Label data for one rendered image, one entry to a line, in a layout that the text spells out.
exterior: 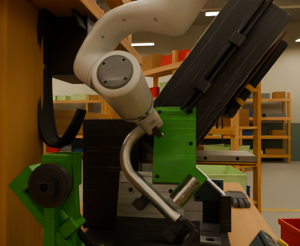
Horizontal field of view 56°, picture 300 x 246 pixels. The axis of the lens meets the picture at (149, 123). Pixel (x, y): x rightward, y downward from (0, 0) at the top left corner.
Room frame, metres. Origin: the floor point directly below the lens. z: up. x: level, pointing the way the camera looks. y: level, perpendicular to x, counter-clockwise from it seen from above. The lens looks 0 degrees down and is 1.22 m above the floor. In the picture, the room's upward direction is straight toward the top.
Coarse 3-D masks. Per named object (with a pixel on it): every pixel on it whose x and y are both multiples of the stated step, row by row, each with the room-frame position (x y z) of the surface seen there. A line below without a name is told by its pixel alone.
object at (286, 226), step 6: (282, 222) 0.89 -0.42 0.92; (288, 222) 0.91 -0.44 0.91; (294, 222) 0.91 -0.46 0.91; (282, 228) 0.90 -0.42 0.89; (288, 228) 0.86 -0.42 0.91; (294, 228) 0.83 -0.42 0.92; (282, 234) 0.90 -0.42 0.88; (288, 234) 0.87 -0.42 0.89; (294, 234) 0.84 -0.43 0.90; (288, 240) 0.87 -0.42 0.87; (294, 240) 0.84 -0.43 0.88
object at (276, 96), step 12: (252, 96) 8.96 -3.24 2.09; (264, 96) 8.93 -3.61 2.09; (276, 96) 8.93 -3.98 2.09; (288, 96) 8.83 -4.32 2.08; (240, 108) 8.97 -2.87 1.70; (288, 108) 8.83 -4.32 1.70; (288, 120) 8.83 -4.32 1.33; (240, 132) 8.97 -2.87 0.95; (276, 132) 8.93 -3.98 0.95; (288, 132) 8.83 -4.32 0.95; (240, 144) 8.97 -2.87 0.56; (288, 144) 8.83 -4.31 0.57; (264, 156) 8.86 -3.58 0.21; (276, 156) 8.82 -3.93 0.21; (288, 156) 8.79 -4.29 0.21
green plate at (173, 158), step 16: (160, 112) 0.79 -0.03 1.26; (176, 112) 0.79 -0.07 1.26; (192, 112) 0.78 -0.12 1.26; (160, 128) 0.78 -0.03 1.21; (176, 128) 0.77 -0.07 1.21; (192, 128) 0.77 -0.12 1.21; (160, 144) 0.77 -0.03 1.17; (176, 144) 0.76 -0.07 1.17; (192, 144) 0.76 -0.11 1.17; (160, 160) 0.76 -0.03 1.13; (176, 160) 0.75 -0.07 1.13; (192, 160) 0.74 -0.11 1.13; (160, 176) 0.75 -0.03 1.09; (176, 176) 0.74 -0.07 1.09
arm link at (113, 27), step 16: (144, 0) 0.47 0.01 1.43; (160, 0) 0.46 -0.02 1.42; (176, 0) 0.45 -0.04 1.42; (192, 0) 0.46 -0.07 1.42; (112, 16) 0.49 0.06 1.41; (128, 16) 0.48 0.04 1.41; (144, 16) 0.47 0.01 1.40; (160, 16) 0.46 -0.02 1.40; (176, 16) 0.46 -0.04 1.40; (192, 16) 0.47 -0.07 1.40; (96, 32) 0.50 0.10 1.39; (112, 32) 0.51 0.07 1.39; (128, 32) 0.53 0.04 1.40; (160, 32) 0.50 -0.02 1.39; (176, 32) 0.48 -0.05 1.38; (80, 48) 0.52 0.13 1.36; (96, 48) 0.52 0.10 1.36; (112, 48) 0.55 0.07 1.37; (80, 64) 0.52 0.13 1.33; (80, 80) 0.54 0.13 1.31
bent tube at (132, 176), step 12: (132, 132) 0.76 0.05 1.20; (144, 132) 0.76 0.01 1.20; (132, 144) 0.75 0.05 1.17; (120, 156) 0.75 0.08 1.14; (132, 168) 0.74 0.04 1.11; (132, 180) 0.72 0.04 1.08; (144, 180) 0.73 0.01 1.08; (144, 192) 0.71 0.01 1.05; (156, 192) 0.71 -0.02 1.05; (156, 204) 0.70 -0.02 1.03; (168, 204) 0.70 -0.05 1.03; (168, 216) 0.69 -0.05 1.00
